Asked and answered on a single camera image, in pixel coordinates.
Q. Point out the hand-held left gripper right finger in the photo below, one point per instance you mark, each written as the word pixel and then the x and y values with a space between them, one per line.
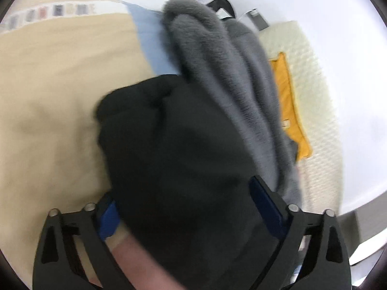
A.
pixel 269 208

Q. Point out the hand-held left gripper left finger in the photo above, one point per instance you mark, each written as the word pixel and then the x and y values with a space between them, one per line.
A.
pixel 107 222

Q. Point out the dark green garment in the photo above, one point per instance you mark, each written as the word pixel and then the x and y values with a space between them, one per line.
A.
pixel 181 169

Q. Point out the grey fleece garment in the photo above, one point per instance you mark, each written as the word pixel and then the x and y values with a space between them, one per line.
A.
pixel 229 75

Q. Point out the yellow garment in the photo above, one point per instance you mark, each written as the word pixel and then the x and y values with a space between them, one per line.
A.
pixel 290 105

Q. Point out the cream textured cloth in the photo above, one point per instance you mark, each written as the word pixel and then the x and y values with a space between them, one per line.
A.
pixel 314 102

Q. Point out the beige blanket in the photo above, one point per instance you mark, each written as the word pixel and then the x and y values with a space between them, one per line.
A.
pixel 60 102

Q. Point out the light blue sheet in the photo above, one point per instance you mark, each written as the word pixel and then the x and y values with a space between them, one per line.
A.
pixel 151 39

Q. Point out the black bag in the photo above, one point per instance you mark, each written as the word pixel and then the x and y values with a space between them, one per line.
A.
pixel 222 6

